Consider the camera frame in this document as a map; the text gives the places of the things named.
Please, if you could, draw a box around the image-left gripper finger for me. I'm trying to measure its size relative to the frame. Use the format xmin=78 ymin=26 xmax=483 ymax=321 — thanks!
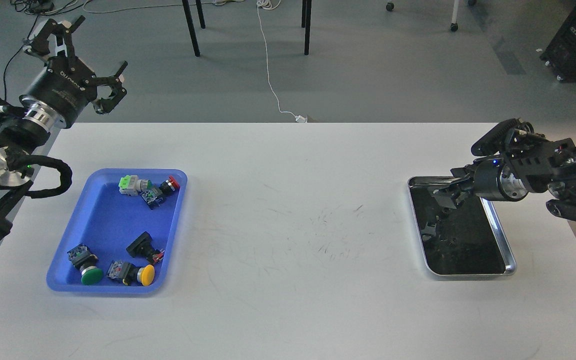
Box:
xmin=22 ymin=15 xmax=86 ymax=68
xmin=90 ymin=61 xmax=128 ymax=115

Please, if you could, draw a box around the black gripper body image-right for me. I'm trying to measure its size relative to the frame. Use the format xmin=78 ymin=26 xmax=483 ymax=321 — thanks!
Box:
xmin=473 ymin=159 xmax=528 ymax=202

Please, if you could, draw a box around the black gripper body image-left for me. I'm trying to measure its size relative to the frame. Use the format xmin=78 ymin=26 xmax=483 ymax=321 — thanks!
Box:
xmin=20 ymin=57 xmax=98 ymax=129

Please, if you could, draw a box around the silver metal tray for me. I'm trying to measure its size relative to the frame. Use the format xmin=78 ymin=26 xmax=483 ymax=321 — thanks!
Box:
xmin=407 ymin=177 xmax=517 ymax=280

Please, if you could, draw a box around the blue plastic tray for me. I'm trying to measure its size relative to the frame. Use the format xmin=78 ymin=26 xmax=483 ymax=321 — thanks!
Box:
xmin=46 ymin=168 xmax=188 ymax=295

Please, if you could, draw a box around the black table leg left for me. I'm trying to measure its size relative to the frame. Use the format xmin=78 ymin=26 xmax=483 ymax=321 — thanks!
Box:
xmin=182 ymin=0 xmax=206 ymax=57

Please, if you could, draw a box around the black table leg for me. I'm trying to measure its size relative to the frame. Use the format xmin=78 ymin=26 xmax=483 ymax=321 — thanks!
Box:
xmin=182 ymin=0 xmax=206 ymax=57
xmin=301 ymin=0 xmax=313 ymax=56

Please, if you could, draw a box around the white caster leg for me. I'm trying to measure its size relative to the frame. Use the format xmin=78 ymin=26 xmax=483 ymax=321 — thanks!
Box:
xmin=449 ymin=0 xmax=478 ymax=33

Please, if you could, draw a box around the black square push button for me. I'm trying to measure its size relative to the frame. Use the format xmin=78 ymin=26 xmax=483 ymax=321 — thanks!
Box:
xmin=126 ymin=231 xmax=164 ymax=265

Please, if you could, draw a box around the black table leg right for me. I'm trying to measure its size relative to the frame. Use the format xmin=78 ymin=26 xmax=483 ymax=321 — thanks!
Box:
xmin=301 ymin=0 xmax=313 ymax=56

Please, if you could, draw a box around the light green white switch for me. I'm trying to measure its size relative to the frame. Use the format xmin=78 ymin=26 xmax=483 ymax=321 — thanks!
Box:
xmin=118 ymin=175 xmax=153 ymax=196

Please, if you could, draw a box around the red push button switch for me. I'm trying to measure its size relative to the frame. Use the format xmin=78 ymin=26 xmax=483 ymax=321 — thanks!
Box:
xmin=158 ymin=175 xmax=181 ymax=197

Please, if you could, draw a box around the dark contact block switch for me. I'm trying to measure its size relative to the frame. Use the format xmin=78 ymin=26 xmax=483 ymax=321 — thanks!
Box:
xmin=141 ymin=187 xmax=166 ymax=210

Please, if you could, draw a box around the green push button switch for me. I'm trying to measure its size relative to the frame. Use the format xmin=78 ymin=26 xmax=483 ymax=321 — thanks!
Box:
xmin=67 ymin=244 xmax=105 ymax=286

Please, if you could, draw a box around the yellow push button switch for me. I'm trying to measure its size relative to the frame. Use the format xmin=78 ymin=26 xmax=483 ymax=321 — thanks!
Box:
xmin=105 ymin=260 xmax=155 ymax=287

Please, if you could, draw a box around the white floor cable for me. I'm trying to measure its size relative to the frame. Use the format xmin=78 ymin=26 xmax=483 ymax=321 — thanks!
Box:
xmin=257 ymin=0 xmax=309 ymax=124

